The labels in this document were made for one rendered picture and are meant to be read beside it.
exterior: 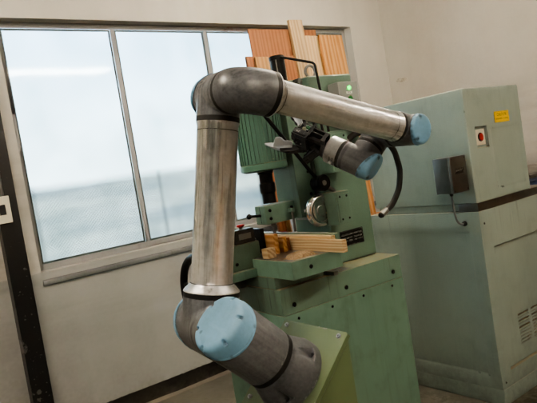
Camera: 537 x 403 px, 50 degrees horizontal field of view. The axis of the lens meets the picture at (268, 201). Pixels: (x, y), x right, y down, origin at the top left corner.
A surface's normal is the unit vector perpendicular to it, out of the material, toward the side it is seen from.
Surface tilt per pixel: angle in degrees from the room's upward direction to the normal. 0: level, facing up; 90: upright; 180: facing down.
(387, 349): 90
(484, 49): 90
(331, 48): 86
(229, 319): 45
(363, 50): 90
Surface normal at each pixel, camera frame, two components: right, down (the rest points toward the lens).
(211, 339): -0.62, -0.59
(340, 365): 0.57, -0.04
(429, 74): -0.79, 0.16
